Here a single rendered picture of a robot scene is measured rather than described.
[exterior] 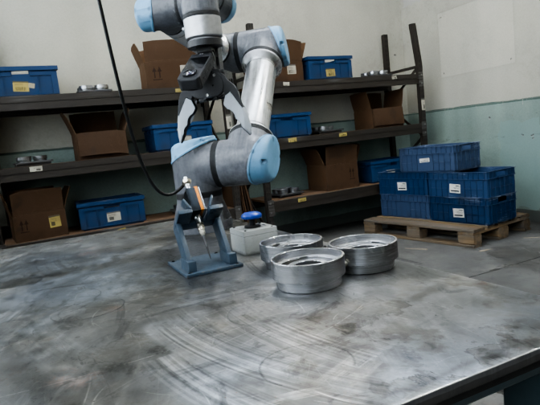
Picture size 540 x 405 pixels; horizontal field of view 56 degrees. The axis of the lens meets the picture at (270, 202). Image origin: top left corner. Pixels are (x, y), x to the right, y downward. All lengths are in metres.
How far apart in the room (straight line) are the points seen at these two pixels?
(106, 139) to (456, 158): 2.83
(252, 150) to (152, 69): 3.22
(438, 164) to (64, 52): 3.29
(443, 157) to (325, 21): 2.06
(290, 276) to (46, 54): 4.24
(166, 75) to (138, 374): 3.94
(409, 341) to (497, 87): 4.91
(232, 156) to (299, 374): 0.80
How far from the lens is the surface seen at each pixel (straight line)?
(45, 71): 4.27
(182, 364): 0.54
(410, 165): 4.80
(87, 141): 4.19
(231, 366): 0.52
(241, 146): 1.22
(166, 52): 4.41
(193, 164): 1.25
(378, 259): 0.76
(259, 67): 1.44
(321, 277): 0.69
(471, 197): 4.45
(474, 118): 5.54
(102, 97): 4.17
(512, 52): 5.28
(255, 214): 0.98
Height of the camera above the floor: 1.01
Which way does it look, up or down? 7 degrees down
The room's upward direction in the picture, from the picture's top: 6 degrees counter-clockwise
